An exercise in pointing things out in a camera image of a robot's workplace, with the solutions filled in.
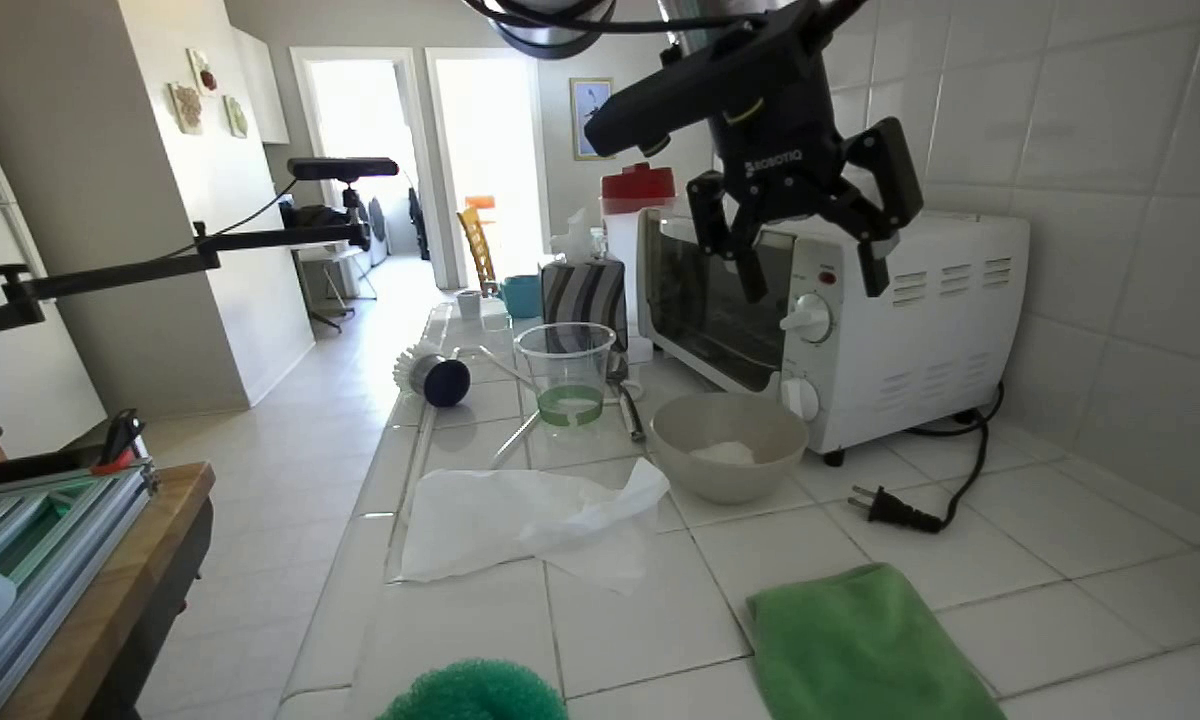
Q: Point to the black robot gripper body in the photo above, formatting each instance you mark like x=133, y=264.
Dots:
x=780, y=135

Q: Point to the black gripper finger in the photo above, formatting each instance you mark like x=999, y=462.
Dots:
x=727, y=215
x=885, y=186

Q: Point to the white oven timer knob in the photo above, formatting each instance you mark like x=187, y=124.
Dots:
x=804, y=320

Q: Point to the white oven temperature knob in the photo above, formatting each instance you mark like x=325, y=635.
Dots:
x=800, y=397

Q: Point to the white tissue paper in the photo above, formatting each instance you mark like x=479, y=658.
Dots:
x=576, y=240

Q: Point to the white toaster oven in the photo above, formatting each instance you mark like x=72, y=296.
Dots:
x=922, y=346

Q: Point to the striped fabric bag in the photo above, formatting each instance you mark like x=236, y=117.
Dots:
x=580, y=293

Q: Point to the teal plastic bowl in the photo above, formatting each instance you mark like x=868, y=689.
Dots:
x=522, y=296

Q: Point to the metal spoon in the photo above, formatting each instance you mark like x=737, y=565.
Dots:
x=630, y=419

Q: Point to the white powder heap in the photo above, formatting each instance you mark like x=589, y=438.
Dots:
x=727, y=455

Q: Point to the glass cup with green base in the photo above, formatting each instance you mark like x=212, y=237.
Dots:
x=564, y=403

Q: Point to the orange wooden chair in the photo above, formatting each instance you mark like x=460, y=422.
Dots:
x=479, y=245

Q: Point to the beige ceramic bowl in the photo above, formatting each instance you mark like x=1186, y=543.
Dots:
x=707, y=472

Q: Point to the clear plastic bag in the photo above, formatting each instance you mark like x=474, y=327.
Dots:
x=494, y=527

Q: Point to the green cloth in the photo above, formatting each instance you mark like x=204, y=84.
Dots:
x=854, y=652

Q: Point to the round green scrubber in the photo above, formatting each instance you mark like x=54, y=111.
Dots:
x=474, y=696

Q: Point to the black red clamp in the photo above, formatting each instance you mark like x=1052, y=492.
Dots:
x=122, y=446

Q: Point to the wooden table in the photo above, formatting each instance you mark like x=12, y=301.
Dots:
x=105, y=602

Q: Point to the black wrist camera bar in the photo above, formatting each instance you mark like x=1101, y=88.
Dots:
x=653, y=104

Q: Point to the framed wall picture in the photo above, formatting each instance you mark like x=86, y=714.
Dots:
x=589, y=124

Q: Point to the black stereo camera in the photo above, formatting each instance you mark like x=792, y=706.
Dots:
x=346, y=169

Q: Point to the decorative wall plate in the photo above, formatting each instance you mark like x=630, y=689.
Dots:
x=187, y=111
x=234, y=117
x=203, y=70

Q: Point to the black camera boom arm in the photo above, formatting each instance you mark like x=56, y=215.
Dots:
x=122, y=275

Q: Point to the aluminium rail frame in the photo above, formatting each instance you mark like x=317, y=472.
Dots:
x=43, y=533

